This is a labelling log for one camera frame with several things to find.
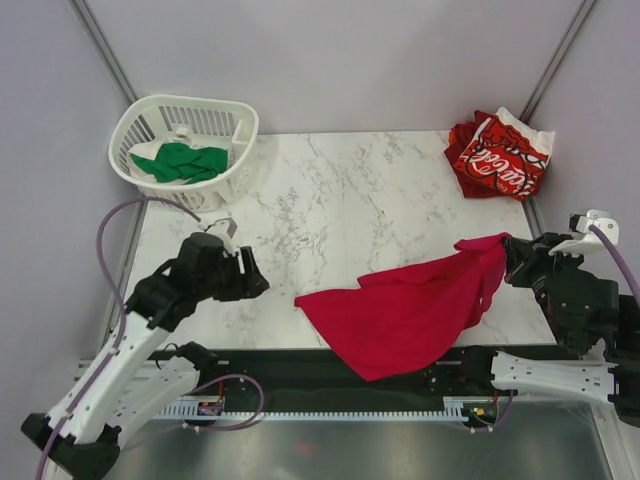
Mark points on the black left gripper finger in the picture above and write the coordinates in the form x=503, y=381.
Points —
x=251, y=270
x=253, y=287

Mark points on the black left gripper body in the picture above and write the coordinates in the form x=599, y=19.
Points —
x=224, y=284

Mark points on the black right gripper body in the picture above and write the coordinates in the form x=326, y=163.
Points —
x=530, y=268

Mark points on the crimson red t shirt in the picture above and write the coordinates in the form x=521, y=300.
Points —
x=404, y=319

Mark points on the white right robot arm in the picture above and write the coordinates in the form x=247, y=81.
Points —
x=581, y=310

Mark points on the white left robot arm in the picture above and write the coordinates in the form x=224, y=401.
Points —
x=85, y=432

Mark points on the red coca-cola print shirt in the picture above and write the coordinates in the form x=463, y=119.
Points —
x=508, y=156

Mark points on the green t shirt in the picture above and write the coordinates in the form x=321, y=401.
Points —
x=178, y=163

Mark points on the white plastic laundry basket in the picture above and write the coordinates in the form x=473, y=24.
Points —
x=197, y=122

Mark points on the white cloth in basket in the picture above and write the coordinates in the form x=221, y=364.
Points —
x=148, y=151

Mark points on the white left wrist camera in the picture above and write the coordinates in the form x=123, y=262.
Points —
x=224, y=229

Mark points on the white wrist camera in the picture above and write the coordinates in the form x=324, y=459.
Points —
x=590, y=232
x=224, y=229

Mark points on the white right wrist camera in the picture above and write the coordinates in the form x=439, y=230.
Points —
x=590, y=232

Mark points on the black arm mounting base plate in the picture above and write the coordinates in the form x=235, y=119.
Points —
x=312, y=380

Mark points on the aluminium frame rail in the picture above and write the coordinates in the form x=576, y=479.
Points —
x=120, y=372

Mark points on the white slotted cable duct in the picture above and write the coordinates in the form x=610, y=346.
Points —
x=197, y=411

